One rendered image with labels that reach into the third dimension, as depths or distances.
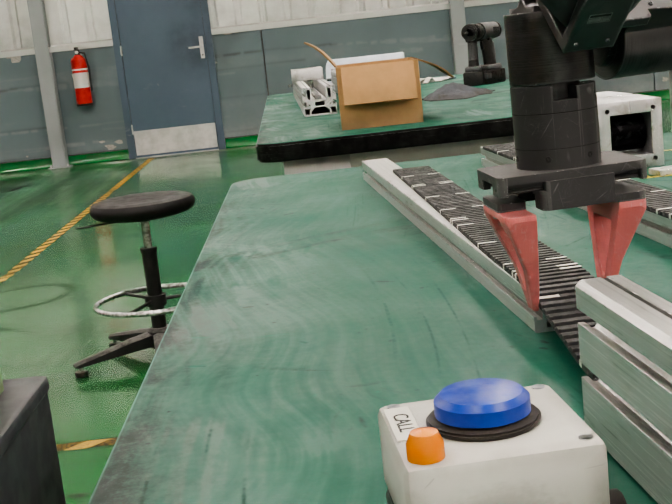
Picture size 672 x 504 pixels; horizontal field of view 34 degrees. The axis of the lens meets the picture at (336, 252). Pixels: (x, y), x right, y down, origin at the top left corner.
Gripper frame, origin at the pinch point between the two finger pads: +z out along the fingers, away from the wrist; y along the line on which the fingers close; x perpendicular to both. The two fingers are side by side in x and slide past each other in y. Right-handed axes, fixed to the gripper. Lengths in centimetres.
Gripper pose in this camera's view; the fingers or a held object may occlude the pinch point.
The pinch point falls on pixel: (569, 292)
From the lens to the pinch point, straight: 79.2
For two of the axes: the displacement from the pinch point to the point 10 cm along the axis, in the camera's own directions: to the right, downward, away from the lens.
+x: -1.1, -1.8, 9.8
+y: 9.9, -1.4, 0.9
